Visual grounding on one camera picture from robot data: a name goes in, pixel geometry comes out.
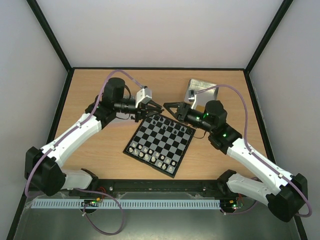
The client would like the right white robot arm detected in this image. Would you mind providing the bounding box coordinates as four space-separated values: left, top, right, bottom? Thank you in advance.
163 100 308 222

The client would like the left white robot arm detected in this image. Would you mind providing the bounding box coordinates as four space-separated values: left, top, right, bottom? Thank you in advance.
24 77 163 196

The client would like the black silver chess board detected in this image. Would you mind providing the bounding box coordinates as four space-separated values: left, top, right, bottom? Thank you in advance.
123 114 196 178

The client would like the empty gold silver tin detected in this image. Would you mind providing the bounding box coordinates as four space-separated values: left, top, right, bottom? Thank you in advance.
184 78 219 109

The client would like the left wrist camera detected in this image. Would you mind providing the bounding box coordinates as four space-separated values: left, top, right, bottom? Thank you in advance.
135 86 152 108

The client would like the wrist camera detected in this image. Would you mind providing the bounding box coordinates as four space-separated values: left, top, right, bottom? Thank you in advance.
188 89 198 110
135 86 152 108

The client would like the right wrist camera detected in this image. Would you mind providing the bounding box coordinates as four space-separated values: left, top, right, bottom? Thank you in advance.
188 89 198 110

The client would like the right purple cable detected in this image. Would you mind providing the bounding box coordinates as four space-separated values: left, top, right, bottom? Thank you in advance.
194 84 313 217

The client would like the black frame rail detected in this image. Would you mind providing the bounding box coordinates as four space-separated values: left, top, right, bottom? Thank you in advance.
24 177 251 198

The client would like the light blue cable duct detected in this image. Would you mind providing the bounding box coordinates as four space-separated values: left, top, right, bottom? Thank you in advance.
30 198 221 210

